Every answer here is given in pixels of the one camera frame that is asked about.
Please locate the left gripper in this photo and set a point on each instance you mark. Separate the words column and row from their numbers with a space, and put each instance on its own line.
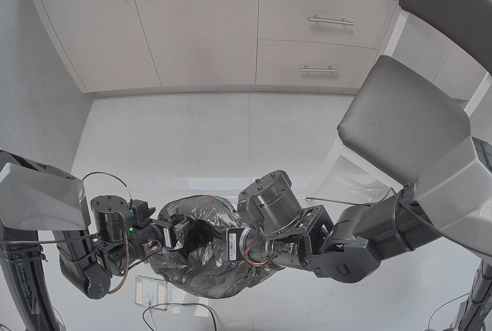
column 148, row 241

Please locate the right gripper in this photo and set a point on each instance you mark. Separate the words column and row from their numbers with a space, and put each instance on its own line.
column 233, row 245

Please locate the black plastic bag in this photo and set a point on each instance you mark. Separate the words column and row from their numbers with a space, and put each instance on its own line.
column 215, row 275

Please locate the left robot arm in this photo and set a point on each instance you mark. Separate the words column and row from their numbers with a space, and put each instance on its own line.
column 38, row 195

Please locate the grey chair with white legs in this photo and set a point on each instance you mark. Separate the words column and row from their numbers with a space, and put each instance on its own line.
column 403, row 110

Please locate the beige cabinet with drawers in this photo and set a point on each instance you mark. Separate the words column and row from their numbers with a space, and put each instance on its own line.
column 192, row 14

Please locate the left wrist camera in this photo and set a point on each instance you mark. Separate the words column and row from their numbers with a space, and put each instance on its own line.
column 143, row 211

